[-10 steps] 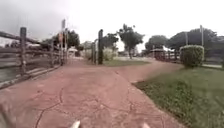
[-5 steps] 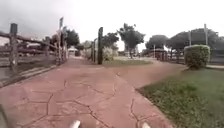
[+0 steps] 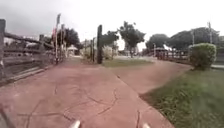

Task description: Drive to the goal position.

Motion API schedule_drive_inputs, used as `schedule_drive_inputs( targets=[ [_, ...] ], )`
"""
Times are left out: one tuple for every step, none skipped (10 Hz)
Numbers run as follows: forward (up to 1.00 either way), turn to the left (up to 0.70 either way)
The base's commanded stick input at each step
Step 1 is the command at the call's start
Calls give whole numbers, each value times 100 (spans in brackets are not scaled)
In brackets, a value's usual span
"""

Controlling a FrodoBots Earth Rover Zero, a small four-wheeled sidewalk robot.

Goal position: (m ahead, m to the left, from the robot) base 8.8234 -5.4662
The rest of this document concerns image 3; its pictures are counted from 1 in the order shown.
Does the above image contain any low reddish wooden fence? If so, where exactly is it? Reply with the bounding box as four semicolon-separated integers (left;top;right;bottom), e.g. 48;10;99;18
154;48;192;65

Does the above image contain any small grass patch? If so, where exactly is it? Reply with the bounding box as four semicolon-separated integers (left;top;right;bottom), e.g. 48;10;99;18
101;58;155;68

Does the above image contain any dark leafy tree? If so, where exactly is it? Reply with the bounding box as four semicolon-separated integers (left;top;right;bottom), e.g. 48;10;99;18
57;27;82;50

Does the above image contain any group of broad trees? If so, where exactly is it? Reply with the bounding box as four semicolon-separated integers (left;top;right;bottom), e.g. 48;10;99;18
145;26;222;52

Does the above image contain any green grass area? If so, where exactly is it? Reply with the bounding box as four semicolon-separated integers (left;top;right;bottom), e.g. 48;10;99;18
139;67;224;128

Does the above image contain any thin pale pole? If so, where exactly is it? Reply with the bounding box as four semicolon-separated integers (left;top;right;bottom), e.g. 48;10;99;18
207;21;213;45

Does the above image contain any dark tall post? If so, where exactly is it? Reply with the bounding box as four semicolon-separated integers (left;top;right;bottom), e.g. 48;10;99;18
96;24;104;65

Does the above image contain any tall dark tree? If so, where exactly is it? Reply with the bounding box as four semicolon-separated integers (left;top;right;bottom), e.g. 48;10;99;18
117;20;147;58

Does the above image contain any pole with flag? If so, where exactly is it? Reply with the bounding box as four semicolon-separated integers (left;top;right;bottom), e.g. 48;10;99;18
54;13;62;64

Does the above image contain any trimmed green bush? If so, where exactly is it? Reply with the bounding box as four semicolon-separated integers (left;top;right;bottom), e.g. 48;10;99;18
188;42;218;71

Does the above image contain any red paved path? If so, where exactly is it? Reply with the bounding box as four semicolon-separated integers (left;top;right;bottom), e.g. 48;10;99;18
0;56;194;128

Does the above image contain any dark wooden rail fence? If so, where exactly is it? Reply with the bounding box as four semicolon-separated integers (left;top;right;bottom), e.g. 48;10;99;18
0;18;68;82

